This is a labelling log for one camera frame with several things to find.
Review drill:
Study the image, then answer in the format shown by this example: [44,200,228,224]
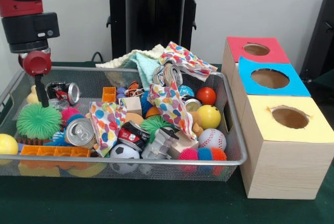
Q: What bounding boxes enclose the shallow clear bin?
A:
[0,66,248,183]

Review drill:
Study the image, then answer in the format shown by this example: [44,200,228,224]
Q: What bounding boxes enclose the small polka dot cloth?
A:
[89,101,127,157]

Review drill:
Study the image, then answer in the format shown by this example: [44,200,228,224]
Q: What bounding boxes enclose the yellow smiley ball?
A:
[196,104,221,129]

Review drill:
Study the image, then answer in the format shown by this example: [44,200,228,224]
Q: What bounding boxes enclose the large polka dot cloth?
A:
[159,41,219,81]

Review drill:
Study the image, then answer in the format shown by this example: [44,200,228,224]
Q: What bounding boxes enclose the wooden box with three holes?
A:
[221,37,334,200]

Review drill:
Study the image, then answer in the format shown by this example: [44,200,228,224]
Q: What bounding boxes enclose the cream muslin cloth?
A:
[96,44,166,69]

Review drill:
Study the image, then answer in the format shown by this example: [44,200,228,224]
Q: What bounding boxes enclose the large green spiky ball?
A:
[16,103,63,141]

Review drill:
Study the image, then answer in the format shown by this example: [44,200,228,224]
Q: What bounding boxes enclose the mint green cloth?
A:
[121,52,162,90]

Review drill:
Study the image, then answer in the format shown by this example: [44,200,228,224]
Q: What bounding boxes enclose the white baseball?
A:
[198,128,227,152]

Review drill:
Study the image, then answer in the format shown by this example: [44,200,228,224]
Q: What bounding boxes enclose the red ball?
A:
[196,87,217,105]

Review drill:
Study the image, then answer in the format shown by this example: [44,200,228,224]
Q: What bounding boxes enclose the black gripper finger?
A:
[34,74,50,108]

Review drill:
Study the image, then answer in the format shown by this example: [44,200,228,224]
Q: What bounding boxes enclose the black flat panel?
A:
[300,0,334,81]

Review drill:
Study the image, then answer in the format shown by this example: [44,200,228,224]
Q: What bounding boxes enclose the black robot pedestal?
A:
[101,0,209,64]

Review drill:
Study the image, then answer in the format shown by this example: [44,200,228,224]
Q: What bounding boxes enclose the crushed silver can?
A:
[64,117,96,149]

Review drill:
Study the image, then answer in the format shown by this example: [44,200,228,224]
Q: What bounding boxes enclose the crushed red black can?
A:
[46,82,81,106]

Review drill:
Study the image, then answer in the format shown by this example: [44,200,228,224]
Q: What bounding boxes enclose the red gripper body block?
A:
[19,50,53,76]

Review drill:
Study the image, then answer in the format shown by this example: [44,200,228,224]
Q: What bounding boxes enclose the black and white soccer ball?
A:
[108,143,140,175]

